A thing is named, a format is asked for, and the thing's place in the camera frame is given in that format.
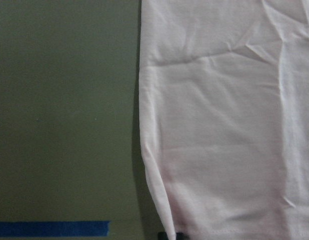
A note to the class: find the pink Snoopy t-shirt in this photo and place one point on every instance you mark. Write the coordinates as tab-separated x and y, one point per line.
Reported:
224	117

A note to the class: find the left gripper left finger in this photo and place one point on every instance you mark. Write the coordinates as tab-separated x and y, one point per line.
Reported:
162	236

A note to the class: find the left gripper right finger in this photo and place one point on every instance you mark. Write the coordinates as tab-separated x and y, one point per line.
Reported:
180	236

